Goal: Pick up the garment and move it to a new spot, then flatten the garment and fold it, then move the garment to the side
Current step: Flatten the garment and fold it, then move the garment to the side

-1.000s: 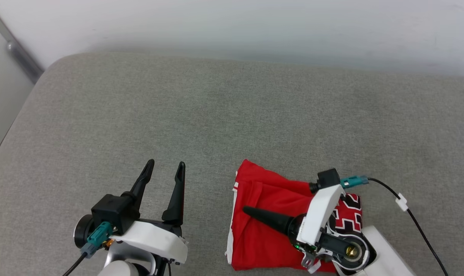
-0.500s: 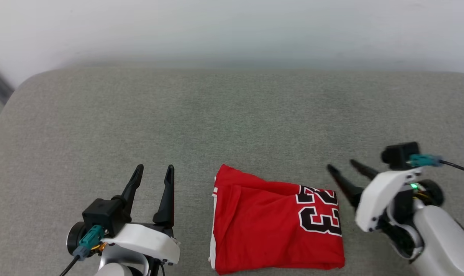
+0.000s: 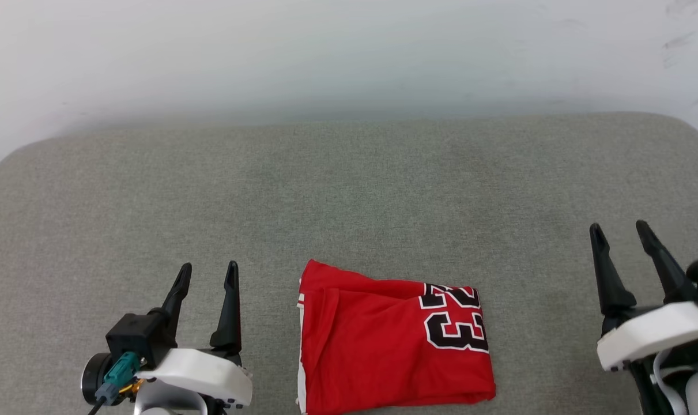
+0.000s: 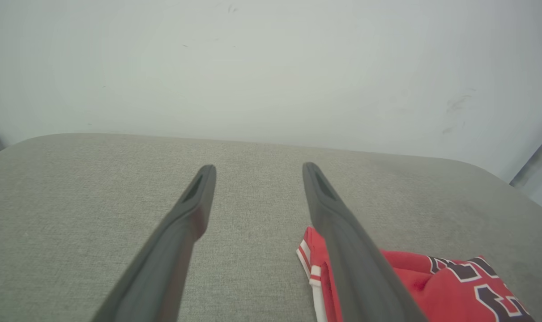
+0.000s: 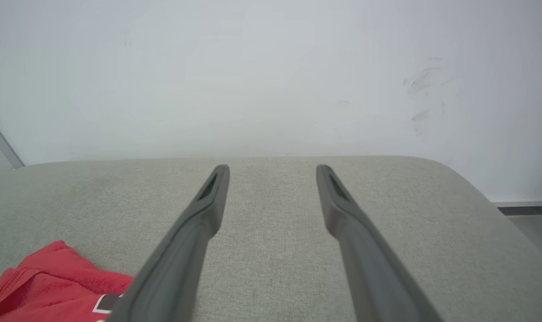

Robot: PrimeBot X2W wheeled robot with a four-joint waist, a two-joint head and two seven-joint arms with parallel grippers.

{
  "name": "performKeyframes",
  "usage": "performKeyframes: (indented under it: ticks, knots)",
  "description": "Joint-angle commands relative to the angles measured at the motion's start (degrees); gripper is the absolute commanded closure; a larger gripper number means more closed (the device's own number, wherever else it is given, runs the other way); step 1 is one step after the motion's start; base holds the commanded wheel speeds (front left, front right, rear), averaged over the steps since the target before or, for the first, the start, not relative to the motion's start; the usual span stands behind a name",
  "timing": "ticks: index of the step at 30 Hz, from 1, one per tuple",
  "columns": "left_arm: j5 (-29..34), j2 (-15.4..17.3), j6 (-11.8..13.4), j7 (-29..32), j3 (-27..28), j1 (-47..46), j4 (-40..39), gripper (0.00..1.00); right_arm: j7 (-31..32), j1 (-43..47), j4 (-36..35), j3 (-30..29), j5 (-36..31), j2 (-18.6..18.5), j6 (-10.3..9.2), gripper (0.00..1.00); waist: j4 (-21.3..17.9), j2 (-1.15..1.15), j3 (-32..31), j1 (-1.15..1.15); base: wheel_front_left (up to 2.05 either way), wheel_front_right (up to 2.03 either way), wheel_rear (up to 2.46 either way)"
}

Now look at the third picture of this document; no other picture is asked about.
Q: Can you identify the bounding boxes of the teal plug black cable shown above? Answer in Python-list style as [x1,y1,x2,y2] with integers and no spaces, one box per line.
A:
[86,352,142,415]

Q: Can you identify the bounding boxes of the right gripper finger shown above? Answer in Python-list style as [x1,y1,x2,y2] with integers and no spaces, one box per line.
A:
[635,220,697,305]
[589,223,637,319]

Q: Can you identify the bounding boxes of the red basketball jersey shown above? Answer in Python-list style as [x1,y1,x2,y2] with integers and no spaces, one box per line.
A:
[296,259,497,415]

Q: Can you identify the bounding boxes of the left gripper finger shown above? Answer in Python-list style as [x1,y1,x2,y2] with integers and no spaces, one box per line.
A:
[210,261,243,354]
[148,263,193,348]

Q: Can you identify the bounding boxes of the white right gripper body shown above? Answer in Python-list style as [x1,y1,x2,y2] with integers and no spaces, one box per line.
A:
[597,300,698,373]

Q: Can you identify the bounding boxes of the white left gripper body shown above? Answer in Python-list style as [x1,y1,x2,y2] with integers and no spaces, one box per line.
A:
[135,347,253,410]

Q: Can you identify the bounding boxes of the white cable loop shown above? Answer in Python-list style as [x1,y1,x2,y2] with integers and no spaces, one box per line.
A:
[652,348,691,415]

